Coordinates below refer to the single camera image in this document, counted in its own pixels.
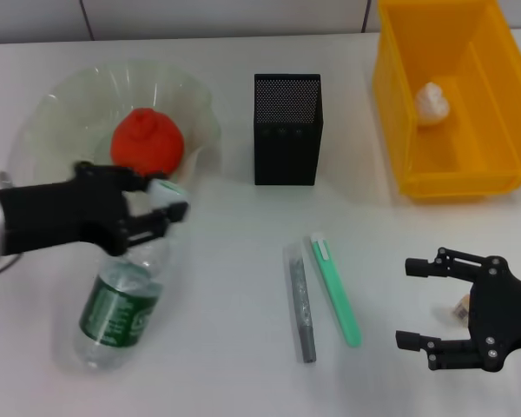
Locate orange fruit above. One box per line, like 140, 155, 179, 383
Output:
109, 108, 186, 179

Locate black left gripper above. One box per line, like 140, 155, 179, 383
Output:
0, 162, 190, 258

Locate white paper ball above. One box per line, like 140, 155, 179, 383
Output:
414, 81, 451, 127

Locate grey pen with clear cap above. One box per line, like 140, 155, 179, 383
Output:
283, 242, 317, 364

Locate yellow plastic storage bin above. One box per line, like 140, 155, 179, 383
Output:
372, 0, 521, 204

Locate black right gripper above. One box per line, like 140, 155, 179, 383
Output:
394, 246, 521, 374

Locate clear glass fruit plate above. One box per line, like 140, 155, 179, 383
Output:
8, 60, 223, 209

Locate clear green label water bottle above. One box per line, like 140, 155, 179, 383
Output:
71, 177, 190, 371

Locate beige eraser with barcode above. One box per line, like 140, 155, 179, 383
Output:
453, 294, 473, 322

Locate black mesh pen holder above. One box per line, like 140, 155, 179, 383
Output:
254, 72, 323, 187

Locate green pen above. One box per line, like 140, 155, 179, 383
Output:
310, 233, 362, 348

